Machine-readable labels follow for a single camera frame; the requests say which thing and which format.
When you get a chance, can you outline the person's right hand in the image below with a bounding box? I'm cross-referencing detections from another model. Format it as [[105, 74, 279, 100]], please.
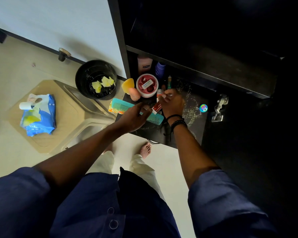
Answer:
[[158, 88, 185, 119]]

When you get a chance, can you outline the person's left hand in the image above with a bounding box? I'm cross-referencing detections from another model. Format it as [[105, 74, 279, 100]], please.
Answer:
[[117, 102, 153, 134]]

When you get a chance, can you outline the teal comb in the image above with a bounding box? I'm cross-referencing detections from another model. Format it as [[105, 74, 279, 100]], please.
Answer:
[[111, 98, 164, 126]]

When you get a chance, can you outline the pink makeup sponge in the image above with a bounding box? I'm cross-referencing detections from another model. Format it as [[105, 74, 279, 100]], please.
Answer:
[[128, 88, 141, 102]]

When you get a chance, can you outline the red cream jar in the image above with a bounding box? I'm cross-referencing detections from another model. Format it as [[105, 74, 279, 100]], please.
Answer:
[[136, 73, 159, 98]]

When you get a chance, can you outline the yellow makeup sponge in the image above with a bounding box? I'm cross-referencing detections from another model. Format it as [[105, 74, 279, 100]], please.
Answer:
[[121, 78, 135, 95]]

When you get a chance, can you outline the blue lotion bottle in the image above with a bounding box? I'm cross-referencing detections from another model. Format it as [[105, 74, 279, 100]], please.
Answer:
[[155, 61, 166, 80]]

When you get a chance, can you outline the pink lotion bottle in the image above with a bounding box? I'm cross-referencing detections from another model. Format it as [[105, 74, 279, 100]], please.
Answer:
[[137, 56, 153, 76]]

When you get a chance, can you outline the person's right forearm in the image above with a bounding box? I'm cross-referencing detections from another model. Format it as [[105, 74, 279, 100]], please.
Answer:
[[173, 124, 222, 190]]

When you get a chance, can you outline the person's left forearm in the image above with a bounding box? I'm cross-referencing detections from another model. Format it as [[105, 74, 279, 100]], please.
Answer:
[[33, 121, 129, 189]]

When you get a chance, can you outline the person's right foot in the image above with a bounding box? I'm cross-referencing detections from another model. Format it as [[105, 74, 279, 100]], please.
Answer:
[[139, 142, 152, 160]]

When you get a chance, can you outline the crumpled yellow wipe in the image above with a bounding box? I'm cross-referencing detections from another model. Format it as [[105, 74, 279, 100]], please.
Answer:
[[91, 81, 103, 94], [100, 76, 115, 88]]

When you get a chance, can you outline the silver cabinet hinge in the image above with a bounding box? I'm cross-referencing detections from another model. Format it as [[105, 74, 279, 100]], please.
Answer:
[[211, 94, 229, 123]]

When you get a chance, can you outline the black shelf board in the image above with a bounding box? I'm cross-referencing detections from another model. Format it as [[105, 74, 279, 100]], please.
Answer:
[[125, 12, 286, 100]]

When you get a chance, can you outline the black waste bin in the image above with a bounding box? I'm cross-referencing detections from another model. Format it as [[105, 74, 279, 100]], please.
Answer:
[[75, 59, 118, 101]]

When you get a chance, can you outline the beige plastic stool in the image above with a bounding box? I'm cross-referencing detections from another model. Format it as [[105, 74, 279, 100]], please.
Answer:
[[7, 79, 117, 154]]

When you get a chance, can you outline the blue wipes packet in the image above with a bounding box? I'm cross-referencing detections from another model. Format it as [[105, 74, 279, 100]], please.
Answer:
[[20, 93, 56, 137]]

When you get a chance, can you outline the navy blue shirt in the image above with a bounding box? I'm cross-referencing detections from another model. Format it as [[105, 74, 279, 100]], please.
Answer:
[[0, 167, 281, 238]]

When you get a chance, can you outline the black cabinet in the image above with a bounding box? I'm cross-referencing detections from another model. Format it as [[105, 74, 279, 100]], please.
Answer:
[[107, 0, 298, 238]]

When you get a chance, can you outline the small white roll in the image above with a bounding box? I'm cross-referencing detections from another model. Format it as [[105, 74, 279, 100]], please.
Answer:
[[19, 101, 35, 110]]

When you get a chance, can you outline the white cabinet door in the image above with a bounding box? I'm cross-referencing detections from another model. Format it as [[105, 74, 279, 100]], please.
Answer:
[[0, 0, 127, 78]]

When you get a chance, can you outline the black thread bracelet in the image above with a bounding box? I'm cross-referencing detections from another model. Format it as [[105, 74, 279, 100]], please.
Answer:
[[164, 114, 184, 137]]

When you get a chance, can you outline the black bead bracelet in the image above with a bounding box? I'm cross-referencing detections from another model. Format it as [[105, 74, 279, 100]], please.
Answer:
[[170, 119, 188, 134]]

